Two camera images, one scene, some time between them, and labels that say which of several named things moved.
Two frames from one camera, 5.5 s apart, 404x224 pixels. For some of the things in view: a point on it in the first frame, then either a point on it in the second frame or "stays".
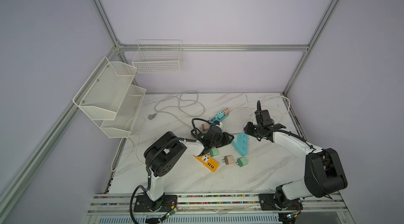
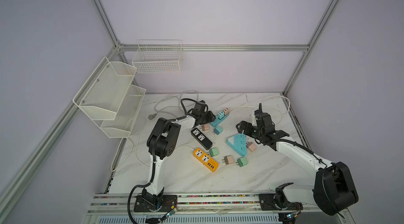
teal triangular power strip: [242, 144] stays
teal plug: [220, 114] stays
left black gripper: [226, 140] to [211, 118]
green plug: [242, 161] stays
